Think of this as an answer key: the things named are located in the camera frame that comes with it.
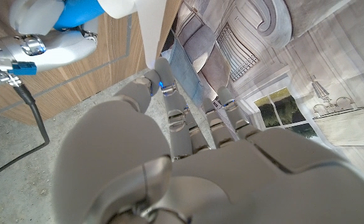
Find wooden table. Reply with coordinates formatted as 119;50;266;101
0;0;182;125

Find white lint roller sheet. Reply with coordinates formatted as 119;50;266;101
134;0;167;70

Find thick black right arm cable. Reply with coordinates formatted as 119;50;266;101
0;83;51;185

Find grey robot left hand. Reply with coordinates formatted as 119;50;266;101
52;57;364;224

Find printed living room backdrop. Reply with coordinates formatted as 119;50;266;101
161;0;364;187

